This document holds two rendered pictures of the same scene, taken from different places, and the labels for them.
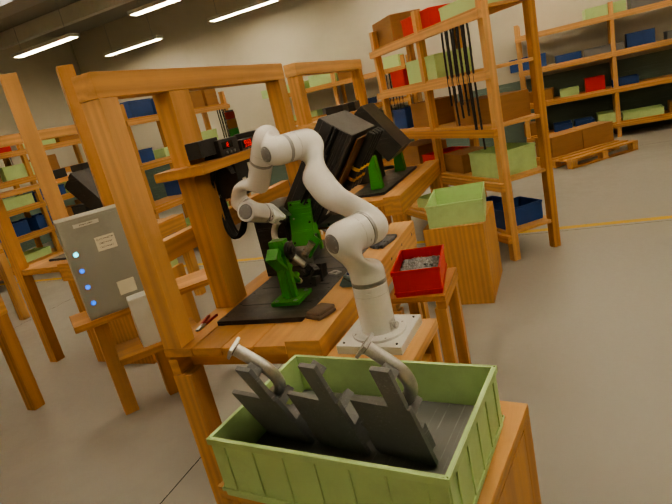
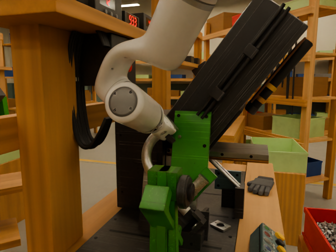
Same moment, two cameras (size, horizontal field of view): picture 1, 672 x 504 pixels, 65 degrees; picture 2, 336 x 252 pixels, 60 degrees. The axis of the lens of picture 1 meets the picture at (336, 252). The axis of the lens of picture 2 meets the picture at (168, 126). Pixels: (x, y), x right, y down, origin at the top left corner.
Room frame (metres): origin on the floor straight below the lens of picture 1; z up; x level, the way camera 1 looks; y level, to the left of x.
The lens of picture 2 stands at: (1.55, 0.30, 1.37)
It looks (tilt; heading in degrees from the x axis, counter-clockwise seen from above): 9 degrees down; 353
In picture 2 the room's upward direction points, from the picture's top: straight up
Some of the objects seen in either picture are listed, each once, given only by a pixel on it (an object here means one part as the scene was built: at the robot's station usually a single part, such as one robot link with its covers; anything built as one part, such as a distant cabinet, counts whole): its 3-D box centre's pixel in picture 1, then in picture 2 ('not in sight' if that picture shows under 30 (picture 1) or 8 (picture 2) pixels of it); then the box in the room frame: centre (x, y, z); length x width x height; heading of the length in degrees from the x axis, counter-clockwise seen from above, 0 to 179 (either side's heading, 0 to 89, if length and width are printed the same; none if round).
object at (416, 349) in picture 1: (382, 343); not in sight; (1.71, -0.09, 0.83); 0.32 x 0.32 x 0.04; 62
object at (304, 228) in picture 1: (304, 221); (192, 142); (2.43, 0.11, 1.17); 0.13 x 0.12 x 0.20; 156
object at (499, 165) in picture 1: (448, 123); (253, 92); (5.54, -1.42, 1.19); 2.30 x 0.55 x 2.39; 15
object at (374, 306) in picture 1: (374, 306); not in sight; (1.70, -0.09, 0.97); 0.19 x 0.19 x 0.18
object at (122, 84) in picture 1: (205, 78); not in sight; (2.65, 0.41, 1.89); 1.50 x 0.09 x 0.09; 156
